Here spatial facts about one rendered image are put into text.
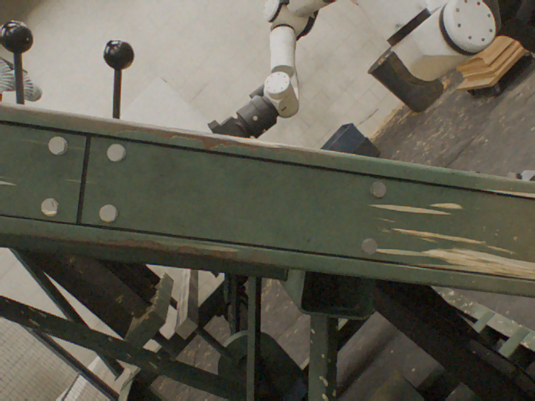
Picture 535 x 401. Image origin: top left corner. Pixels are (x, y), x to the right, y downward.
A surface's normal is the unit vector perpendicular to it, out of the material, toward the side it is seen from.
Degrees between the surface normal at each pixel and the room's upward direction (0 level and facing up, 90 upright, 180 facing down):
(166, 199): 90
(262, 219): 90
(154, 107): 90
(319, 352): 59
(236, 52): 90
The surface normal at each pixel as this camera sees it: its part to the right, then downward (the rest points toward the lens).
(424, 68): -0.04, 0.98
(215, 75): 0.06, 0.14
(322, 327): -0.61, 0.04
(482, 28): 0.35, -0.18
